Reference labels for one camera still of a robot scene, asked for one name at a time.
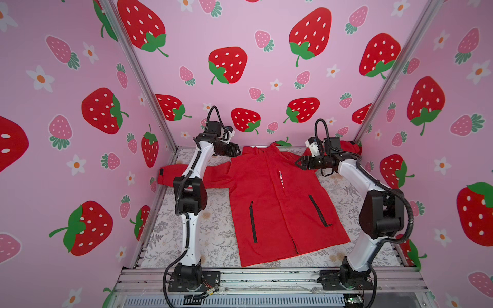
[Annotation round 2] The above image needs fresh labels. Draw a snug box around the red zip-up jacket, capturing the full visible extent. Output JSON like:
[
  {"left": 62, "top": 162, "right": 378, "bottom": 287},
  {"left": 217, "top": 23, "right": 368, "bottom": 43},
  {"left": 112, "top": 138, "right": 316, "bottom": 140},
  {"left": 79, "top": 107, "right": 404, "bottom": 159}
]
[{"left": 157, "top": 140, "right": 363, "bottom": 268}]

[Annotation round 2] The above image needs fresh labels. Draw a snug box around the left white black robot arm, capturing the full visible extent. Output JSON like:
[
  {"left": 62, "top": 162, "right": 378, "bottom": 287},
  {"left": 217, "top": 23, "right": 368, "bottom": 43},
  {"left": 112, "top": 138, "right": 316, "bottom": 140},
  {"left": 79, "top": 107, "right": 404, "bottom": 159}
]
[{"left": 163, "top": 106, "right": 241, "bottom": 307}]

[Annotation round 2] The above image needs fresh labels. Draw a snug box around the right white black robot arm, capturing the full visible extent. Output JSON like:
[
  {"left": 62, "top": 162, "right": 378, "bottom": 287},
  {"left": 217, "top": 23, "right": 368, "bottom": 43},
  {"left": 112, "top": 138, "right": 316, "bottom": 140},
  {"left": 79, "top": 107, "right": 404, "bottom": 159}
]
[{"left": 295, "top": 135, "right": 414, "bottom": 307}]

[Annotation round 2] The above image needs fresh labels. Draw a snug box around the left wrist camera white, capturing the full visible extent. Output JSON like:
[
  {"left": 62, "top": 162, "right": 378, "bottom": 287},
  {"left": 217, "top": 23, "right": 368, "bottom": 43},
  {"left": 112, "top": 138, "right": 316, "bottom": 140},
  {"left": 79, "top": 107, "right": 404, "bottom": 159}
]
[{"left": 221, "top": 126, "right": 234, "bottom": 144}]

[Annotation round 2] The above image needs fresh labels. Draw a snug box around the left aluminium corner post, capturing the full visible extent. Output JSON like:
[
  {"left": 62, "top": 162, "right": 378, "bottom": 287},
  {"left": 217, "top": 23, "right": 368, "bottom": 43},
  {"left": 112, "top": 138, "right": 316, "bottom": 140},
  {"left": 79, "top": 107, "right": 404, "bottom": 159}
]
[{"left": 100, "top": 0, "right": 178, "bottom": 153}]

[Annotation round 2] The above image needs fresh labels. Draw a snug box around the aluminium corner post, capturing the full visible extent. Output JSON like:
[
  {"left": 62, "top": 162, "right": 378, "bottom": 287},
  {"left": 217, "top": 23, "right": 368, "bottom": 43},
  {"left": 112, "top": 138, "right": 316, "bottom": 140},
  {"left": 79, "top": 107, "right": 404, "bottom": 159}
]
[
  {"left": 353, "top": 0, "right": 444, "bottom": 143},
  {"left": 100, "top": 0, "right": 178, "bottom": 153}
]

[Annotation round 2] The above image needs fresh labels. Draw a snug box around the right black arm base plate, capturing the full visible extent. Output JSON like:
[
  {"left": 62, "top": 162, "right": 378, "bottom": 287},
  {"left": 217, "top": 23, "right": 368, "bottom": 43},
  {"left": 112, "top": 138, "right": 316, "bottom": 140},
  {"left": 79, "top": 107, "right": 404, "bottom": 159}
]
[{"left": 317, "top": 270, "right": 374, "bottom": 291}]

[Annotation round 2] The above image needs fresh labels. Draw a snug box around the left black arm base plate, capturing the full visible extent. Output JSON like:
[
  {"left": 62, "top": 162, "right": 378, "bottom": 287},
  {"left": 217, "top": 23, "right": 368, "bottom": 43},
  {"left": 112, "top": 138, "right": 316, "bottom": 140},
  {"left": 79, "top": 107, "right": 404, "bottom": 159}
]
[{"left": 167, "top": 271, "right": 221, "bottom": 293}]

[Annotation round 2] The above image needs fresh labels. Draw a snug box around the aluminium front rail frame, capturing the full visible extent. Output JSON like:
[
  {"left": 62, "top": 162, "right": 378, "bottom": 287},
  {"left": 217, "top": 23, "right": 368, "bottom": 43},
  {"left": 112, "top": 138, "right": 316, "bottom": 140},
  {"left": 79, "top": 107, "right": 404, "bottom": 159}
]
[{"left": 108, "top": 267, "right": 438, "bottom": 307}]

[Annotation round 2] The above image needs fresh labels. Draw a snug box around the right aluminium corner post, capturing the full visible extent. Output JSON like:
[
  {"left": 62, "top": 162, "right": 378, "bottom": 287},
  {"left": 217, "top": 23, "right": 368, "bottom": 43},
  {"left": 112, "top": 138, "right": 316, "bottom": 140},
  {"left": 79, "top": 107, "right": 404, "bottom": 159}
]
[{"left": 353, "top": 0, "right": 444, "bottom": 143}]

